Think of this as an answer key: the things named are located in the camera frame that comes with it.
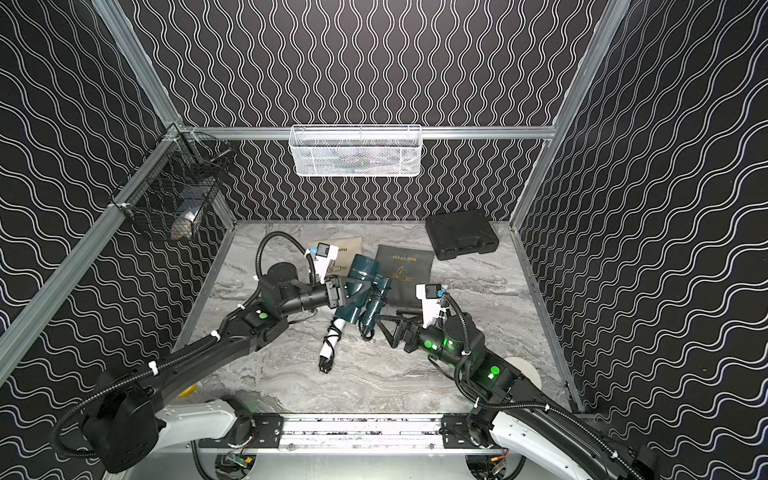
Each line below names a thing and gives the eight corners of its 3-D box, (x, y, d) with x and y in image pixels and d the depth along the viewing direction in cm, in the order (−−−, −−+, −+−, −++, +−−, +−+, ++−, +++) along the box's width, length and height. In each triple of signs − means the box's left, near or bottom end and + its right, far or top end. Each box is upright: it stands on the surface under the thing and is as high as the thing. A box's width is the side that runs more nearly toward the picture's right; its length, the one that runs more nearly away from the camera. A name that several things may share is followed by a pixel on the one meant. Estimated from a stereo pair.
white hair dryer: (316, 370, 86) (313, 365, 83) (334, 323, 96) (332, 316, 92) (329, 373, 86) (326, 368, 82) (345, 325, 95) (343, 318, 92)
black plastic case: (439, 261, 111) (441, 251, 106) (424, 222, 123) (425, 212, 119) (498, 252, 113) (502, 242, 109) (477, 215, 126) (480, 205, 122)
